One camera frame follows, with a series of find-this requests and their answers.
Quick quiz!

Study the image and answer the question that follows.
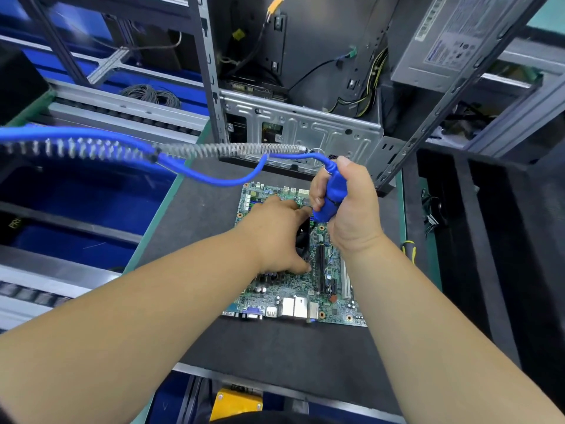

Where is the person's left hand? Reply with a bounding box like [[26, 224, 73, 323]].
[[234, 195, 314, 276]]

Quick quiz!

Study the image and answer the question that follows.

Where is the person's right hand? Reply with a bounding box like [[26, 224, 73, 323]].
[[309, 156, 388, 257]]

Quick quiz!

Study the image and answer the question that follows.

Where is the blue electric screwdriver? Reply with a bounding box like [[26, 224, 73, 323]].
[[311, 154, 347, 224]]

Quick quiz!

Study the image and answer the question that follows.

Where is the green motherboard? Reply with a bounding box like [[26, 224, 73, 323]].
[[221, 181, 367, 329]]

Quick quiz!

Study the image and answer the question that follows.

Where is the grey computer case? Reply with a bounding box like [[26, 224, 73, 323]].
[[190, 0, 553, 195]]

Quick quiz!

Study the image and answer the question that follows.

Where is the person's left forearm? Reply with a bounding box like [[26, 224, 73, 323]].
[[0, 227, 266, 424]]

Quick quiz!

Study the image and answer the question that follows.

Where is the person's right forearm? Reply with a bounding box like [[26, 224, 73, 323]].
[[357, 236, 565, 424]]

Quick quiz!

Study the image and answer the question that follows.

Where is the empty black foam tray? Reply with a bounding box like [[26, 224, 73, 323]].
[[401, 150, 565, 385]]

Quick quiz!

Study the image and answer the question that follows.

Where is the yellow box with green button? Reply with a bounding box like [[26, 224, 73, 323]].
[[209, 386, 264, 422]]

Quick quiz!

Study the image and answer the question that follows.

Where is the silver power supply unit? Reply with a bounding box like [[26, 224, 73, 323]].
[[388, 0, 531, 94]]

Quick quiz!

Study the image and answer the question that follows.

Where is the black foam tray with boards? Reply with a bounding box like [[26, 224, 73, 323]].
[[0, 48, 54, 129]]

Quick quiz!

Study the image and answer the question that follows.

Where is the small black cable bundle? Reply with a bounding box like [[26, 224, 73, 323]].
[[421, 197, 443, 233]]

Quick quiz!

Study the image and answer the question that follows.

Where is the blue cable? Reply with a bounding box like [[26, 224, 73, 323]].
[[0, 126, 341, 186]]

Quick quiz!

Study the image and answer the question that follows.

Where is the yellow and black wire bundle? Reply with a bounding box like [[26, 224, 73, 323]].
[[335, 48, 391, 117]]

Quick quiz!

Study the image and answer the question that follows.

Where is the grey coiled cable bundle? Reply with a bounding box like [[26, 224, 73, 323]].
[[119, 84, 182, 108]]

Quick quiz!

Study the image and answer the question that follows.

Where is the aluminium frame post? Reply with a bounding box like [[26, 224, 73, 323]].
[[468, 75, 565, 157]]

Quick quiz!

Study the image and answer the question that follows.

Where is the grey roller conveyor rail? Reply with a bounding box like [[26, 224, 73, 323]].
[[0, 247, 120, 332], [48, 79, 208, 144]]

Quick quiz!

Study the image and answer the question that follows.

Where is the dark metal frame leg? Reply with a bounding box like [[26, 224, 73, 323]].
[[18, 0, 89, 85]]

